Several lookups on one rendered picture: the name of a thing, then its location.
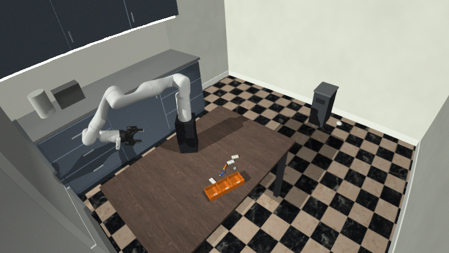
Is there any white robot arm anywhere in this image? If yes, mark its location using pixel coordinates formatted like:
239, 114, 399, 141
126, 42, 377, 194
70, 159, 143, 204
82, 74, 192, 150

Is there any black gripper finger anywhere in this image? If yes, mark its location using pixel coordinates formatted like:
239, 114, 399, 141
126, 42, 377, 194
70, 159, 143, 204
125, 138, 142, 145
126, 126, 144, 138

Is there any orange divided tray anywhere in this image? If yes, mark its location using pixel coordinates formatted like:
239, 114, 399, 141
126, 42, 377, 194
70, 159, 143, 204
205, 172, 245, 201

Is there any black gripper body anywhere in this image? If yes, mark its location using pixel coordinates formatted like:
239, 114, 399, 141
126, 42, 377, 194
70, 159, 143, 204
119, 130, 134, 143

